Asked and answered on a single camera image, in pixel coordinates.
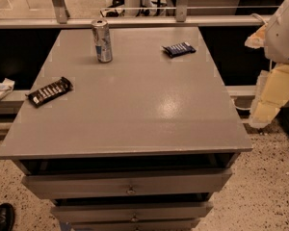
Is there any blue snack bar wrapper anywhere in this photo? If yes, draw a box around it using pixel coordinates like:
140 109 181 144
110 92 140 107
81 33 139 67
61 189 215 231
163 42 197 58

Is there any white cable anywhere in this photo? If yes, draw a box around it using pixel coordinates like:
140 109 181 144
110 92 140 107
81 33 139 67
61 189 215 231
250 13 270 26

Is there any silver blue Red Bull can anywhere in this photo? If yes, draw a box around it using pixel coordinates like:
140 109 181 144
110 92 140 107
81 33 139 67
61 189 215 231
92 19 113 63

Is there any black snack bar wrapper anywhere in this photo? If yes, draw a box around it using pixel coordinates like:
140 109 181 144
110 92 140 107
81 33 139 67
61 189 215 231
27 77 73 108

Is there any white folded cloth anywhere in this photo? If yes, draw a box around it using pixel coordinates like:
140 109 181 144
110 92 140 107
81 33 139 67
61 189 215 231
0 78 14 100

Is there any grey drawer cabinet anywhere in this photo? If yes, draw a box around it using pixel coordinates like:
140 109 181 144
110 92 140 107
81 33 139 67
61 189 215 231
0 27 251 231

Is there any black leather shoe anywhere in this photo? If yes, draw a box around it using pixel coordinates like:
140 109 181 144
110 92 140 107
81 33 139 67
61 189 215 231
0 203 15 231

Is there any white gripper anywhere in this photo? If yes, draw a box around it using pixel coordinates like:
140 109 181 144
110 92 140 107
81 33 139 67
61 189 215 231
245 0 289 128

